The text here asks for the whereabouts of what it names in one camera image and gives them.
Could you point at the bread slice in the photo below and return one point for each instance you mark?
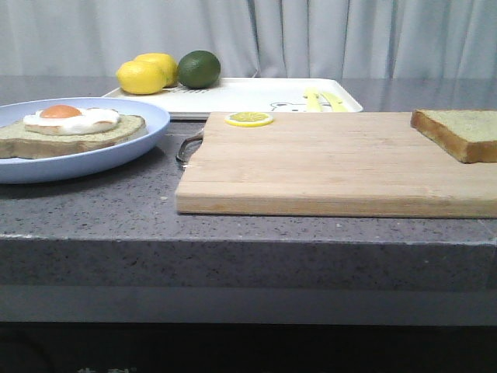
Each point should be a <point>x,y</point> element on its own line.
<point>16,142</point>
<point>467,135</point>

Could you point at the lemon slice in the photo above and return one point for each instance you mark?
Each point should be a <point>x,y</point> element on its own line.
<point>248,119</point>

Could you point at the yellow lemon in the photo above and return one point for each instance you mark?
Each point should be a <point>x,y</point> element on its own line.
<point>141,77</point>
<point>166,63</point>

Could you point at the fried egg toy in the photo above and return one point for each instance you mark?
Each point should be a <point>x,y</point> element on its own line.
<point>63,119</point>

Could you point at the light blue round plate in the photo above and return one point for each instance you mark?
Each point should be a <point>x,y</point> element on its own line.
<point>15,170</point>

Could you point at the grey curtain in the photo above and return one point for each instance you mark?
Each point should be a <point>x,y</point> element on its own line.
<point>293,39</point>

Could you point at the metal cutting board handle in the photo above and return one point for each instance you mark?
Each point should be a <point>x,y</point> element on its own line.
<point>181,155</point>

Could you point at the rear yellow lemon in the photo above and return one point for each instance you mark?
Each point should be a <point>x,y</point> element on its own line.
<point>166,63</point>

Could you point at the white bear tray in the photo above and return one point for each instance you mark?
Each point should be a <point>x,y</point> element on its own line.
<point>247,94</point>

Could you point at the green lime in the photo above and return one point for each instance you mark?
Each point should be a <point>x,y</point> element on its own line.
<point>199,69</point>

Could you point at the wooden cutting board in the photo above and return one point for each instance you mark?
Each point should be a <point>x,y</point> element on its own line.
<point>332,164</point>

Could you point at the front yellow lemon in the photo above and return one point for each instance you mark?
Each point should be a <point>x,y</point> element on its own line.
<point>141,77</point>

